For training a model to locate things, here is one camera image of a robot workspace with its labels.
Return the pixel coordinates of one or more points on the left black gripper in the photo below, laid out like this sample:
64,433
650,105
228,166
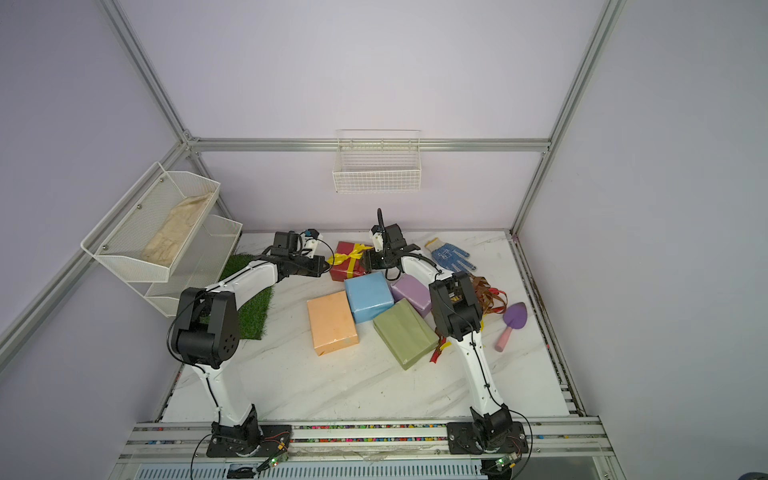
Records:
318,270

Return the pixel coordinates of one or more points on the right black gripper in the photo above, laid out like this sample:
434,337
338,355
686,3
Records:
374,261

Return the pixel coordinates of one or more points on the red gift box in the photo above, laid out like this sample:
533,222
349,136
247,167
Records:
348,267

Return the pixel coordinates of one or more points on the purple gift box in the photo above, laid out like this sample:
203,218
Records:
407,287

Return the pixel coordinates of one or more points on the yellow ribbon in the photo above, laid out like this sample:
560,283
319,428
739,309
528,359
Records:
351,255
445,343

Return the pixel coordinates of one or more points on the blue gift box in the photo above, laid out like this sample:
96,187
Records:
368,296

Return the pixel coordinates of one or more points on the green gift box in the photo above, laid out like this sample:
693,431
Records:
405,333

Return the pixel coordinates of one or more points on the orange gift box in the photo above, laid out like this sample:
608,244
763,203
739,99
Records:
332,324

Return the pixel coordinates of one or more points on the brown ribbon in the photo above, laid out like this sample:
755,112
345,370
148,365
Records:
491,299

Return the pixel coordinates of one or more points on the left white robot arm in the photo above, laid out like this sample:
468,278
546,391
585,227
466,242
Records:
205,333

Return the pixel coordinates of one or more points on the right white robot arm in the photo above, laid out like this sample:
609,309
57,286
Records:
457,313

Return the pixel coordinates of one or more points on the blue dotted work glove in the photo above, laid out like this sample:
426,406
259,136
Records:
450,257

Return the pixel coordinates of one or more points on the green artificial grass mat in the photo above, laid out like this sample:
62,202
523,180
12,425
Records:
255,312

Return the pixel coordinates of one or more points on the lower white mesh shelf basket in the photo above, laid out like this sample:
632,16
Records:
200,266

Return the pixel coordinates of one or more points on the white mesh shelf basket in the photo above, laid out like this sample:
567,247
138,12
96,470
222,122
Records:
200,266
120,237

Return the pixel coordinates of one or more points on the beige cloth in basket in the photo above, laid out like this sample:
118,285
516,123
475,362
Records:
166,244

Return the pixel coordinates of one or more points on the upper white mesh shelf basket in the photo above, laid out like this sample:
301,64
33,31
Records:
120,237

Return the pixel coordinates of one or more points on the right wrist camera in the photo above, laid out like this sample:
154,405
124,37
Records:
377,237

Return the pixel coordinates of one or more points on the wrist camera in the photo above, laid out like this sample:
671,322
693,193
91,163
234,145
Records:
377,237
309,241

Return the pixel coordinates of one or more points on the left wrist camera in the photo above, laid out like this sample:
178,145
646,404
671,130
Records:
309,241

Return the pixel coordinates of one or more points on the white wire wall basket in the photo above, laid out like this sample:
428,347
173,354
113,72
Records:
372,161

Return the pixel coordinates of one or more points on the purple pink-handled spatula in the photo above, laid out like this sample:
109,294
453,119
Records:
515,318

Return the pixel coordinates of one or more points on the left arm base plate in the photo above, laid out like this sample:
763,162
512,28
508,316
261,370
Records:
249,439

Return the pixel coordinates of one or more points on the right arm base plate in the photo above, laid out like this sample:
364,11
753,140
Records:
483,441

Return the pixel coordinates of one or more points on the aluminium front rail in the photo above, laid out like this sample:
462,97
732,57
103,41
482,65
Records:
541,448

